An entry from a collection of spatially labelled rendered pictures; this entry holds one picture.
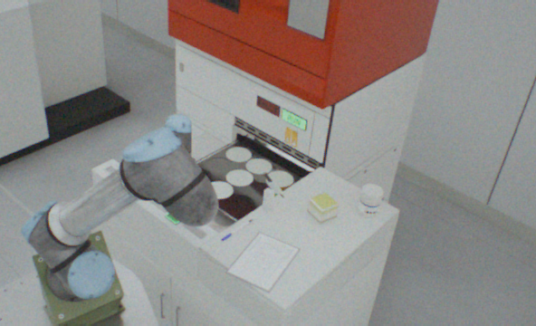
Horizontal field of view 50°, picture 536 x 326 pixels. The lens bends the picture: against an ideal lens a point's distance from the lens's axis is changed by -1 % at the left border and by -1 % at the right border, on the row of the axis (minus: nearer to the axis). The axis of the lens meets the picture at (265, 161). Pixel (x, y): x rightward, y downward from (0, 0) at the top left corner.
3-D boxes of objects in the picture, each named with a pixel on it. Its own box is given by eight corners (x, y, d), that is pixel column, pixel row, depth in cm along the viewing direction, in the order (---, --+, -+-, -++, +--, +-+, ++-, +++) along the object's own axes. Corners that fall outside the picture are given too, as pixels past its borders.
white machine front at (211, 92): (180, 112, 268) (179, 31, 245) (320, 193, 227) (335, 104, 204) (175, 114, 266) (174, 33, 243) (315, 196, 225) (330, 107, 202)
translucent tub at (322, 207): (323, 206, 198) (326, 190, 194) (337, 219, 193) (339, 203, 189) (305, 213, 194) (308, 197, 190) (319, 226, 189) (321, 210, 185)
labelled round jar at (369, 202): (364, 202, 201) (369, 180, 196) (381, 212, 198) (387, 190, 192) (353, 211, 197) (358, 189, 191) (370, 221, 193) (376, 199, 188)
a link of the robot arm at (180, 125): (157, 121, 165) (174, 109, 172) (158, 153, 172) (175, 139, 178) (181, 129, 163) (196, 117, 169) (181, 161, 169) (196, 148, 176)
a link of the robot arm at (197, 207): (239, 217, 124) (213, 187, 171) (208, 177, 121) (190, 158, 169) (196, 251, 122) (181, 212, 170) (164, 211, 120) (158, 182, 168)
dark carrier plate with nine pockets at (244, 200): (238, 142, 238) (238, 141, 238) (303, 180, 221) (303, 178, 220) (174, 177, 216) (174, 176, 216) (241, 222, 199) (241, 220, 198)
